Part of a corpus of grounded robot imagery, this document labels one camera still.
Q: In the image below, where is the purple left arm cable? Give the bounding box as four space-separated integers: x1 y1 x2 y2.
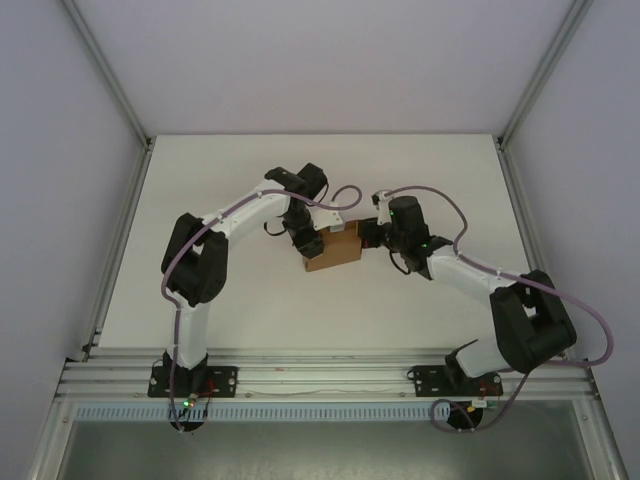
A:
160 184 364 434

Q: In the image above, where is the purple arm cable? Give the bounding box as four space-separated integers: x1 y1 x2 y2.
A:
160 184 364 434
382 184 617 435

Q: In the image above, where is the slotted grey cable duct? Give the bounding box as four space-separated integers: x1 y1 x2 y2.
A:
73 403 501 422

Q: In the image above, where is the aluminium mounting rail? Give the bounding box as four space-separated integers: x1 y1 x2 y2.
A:
53 347 600 401

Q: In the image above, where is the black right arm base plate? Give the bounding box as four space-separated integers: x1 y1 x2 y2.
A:
407 363 504 400

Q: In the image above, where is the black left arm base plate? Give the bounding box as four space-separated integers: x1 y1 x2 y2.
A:
146 363 239 400

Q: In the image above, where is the shiny metal sheet panel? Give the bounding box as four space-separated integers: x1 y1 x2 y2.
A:
64 420 589 480

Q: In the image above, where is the aluminium frame leg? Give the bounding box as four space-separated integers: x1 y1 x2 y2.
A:
27 399 76 480
572 399 629 480

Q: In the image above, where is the brown cardboard paper box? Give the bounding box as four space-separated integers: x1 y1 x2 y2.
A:
299 219 364 274

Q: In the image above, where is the black round cable grommet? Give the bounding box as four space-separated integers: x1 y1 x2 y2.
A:
446 402 484 434
169 417 206 435

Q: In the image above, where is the aluminium frame post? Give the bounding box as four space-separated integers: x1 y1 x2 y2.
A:
60 0 153 147
496 0 596 147

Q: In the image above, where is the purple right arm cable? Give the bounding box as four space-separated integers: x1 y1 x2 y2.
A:
382 184 617 435

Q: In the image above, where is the aluminium table side rail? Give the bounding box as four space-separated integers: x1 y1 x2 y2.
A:
494 138 571 361
79 139 155 361

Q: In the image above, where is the thin black right gripper cable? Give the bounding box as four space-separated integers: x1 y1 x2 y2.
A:
389 249 412 277

